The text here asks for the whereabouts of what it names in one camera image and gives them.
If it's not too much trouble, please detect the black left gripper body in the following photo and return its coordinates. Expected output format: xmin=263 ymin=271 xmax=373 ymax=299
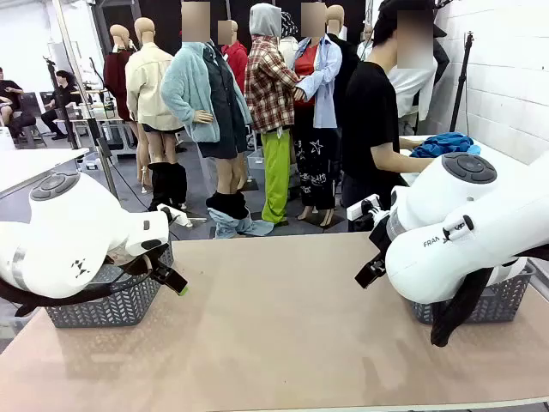
xmin=148 ymin=245 xmax=175 ymax=280

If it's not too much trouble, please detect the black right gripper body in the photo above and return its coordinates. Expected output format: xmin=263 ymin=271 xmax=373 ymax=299
xmin=369 ymin=212 xmax=394 ymax=261

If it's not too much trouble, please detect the blue t-shirt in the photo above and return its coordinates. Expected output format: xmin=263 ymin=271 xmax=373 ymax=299
xmin=409 ymin=131 xmax=475 ymax=159

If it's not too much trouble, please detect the person's right forearm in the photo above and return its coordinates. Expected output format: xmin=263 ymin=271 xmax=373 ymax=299
xmin=371 ymin=143 xmax=433 ymax=173

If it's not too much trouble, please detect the grey woven plastic basket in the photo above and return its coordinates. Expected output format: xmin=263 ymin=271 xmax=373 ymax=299
xmin=45 ymin=242 xmax=175 ymax=330
xmin=405 ymin=261 xmax=537 ymax=325

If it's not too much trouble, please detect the person in black t-shirt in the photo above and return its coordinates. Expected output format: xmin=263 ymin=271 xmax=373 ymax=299
xmin=341 ymin=0 xmax=434 ymax=233

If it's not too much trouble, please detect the white side table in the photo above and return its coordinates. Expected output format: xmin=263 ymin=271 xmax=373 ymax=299
xmin=398 ymin=135 xmax=549 ymax=185

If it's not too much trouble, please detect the mannequin in white shirt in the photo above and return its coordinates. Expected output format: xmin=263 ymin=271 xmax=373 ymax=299
xmin=388 ymin=55 xmax=439 ymax=136

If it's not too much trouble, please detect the mannequin in light blue shirt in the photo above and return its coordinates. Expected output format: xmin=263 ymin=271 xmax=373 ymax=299
xmin=293 ymin=2 xmax=344 ymax=228

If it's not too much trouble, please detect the mannequin in black jacket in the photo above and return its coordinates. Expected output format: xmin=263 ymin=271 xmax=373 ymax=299
xmin=325 ymin=4 xmax=361 ymax=130

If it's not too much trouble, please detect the black tripod stand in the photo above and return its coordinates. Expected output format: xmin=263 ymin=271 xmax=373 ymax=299
xmin=448 ymin=30 xmax=475 ymax=134

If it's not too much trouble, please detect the mannequin in cream jacket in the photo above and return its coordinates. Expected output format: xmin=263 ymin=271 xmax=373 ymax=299
xmin=124 ymin=16 xmax=189 ymax=212

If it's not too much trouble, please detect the mannequin in plaid shirt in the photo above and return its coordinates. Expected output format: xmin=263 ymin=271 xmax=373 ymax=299
xmin=244 ymin=3 xmax=301 ymax=227

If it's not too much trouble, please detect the mannequin in dark red top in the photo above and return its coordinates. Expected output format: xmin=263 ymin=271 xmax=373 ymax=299
xmin=102 ymin=24 xmax=152 ymax=190

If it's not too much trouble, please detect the small mannequin in white top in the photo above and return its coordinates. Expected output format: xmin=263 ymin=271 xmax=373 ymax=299
xmin=357 ymin=23 xmax=375 ymax=61

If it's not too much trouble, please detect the mannequin in black coat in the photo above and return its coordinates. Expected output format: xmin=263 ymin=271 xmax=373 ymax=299
xmin=431 ymin=23 xmax=450 ymax=87

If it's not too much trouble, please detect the seated person with black hair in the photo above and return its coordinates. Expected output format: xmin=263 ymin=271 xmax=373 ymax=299
xmin=40 ymin=70 xmax=82 ymax=141

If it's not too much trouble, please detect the silver metal pole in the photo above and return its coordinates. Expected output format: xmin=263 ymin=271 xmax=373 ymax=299
xmin=51 ymin=0 xmax=120 ymax=199

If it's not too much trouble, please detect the mannequin with bucket hat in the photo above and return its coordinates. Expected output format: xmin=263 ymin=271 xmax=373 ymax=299
xmin=278 ymin=11 xmax=300 ymax=65

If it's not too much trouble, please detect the mannequin in red jacket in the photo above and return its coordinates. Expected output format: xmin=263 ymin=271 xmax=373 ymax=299
xmin=217 ymin=19 xmax=250 ymax=94

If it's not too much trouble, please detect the seated person in black shirt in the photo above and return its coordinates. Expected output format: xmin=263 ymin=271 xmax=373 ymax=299
xmin=0 ymin=66 xmax=38 ymax=138

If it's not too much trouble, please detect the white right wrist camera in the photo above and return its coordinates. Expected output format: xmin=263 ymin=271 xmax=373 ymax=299
xmin=346 ymin=193 xmax=383 ymax=221

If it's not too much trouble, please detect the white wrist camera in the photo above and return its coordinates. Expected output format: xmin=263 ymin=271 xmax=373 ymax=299
xmin=346 ymin=193 xmax=383 ymax=221
xmin=157 ymin=203 xmax=194 ymax=228

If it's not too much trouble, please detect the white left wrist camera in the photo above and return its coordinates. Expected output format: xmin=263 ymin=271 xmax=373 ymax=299
xmin=157 ymin=203 xmax=194 ymax=228

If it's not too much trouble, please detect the black left arm cable sleeve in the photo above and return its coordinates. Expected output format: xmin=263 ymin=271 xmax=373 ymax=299
xmin=0 ymin=246 xmax=172 ymax=318

